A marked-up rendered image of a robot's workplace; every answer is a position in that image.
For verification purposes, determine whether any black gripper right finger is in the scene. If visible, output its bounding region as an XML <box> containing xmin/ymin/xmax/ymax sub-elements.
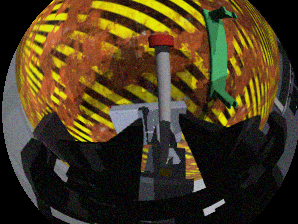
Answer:
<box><xmin>180</xmin><ymin>113</ymin><xmax>261</xmax><ymax>188</ymax></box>

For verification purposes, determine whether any grey pin with red cap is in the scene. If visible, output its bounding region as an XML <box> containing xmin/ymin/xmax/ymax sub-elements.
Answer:
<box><xmin>148</xmin><ymin>35</ymin><xmax>174</xmax><ymax>168</ymax></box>

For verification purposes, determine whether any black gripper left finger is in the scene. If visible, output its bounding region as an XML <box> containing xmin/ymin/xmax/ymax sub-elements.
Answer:
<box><xmin>56</xmin><ymin>117</ymin><xmax>144</xmax><ymax>201</ymax></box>

